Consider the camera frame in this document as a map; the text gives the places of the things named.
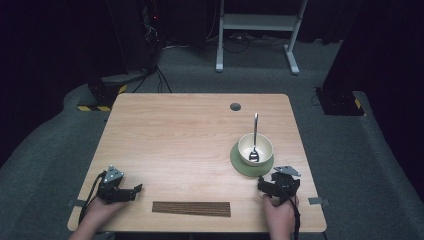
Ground black floor cable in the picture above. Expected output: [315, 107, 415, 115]
[132, 64, 173, 94]

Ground person's left hand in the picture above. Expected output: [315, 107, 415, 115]
[81, 196, 129, 231]

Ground cream ceramic bowl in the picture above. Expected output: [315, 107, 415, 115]
[237, 132, 274, 167]

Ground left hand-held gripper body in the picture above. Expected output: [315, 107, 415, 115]
[96, 164, 136, 205]

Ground person's right hand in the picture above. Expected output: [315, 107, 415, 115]
[262, 194, 300, 234]

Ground black stand with striped base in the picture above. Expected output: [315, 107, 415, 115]
[314, 0, 371, 117]
[77, 0, 164, 113]

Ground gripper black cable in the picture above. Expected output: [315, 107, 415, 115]
[273, 171, 302, 240]
[77, 171, 108, 225]

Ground green round plate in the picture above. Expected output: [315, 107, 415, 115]
[229, 141, 275, 178]

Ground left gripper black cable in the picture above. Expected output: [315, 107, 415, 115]
[77, 171, 108, 225]

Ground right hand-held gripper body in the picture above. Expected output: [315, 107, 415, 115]
[264, 165, 302, 205]

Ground metal spoon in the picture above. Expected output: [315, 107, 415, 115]
[248, 112, 261, 163]

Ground tangled black cables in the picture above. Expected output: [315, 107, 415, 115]
[163, 31, 289, 54]

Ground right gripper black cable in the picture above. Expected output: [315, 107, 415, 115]
[273, 171, 302, 240]

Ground row of brown chopsticks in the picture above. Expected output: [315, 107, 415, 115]
[151, 201, 232, 218]

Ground white metal stand frame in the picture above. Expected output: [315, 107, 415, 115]
[215, 0, 309, 76]

